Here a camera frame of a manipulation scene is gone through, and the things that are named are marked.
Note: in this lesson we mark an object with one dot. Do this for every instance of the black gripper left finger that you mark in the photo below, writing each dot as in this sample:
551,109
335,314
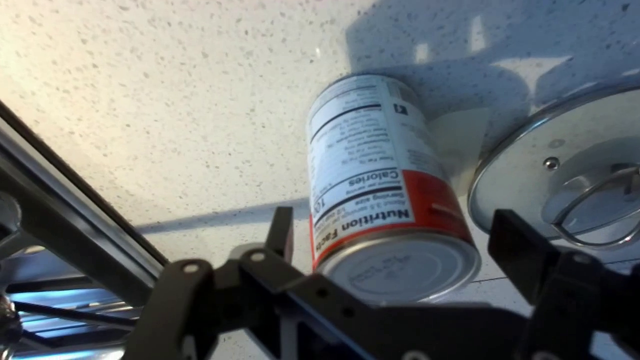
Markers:
281,234

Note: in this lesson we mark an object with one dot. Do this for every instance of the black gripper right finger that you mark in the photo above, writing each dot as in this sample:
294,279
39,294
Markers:
520,253

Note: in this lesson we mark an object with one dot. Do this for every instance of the red and white tin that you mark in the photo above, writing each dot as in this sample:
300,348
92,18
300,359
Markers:
385,221

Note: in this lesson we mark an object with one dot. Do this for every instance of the stainless steel stove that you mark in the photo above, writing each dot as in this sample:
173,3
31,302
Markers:
73,272

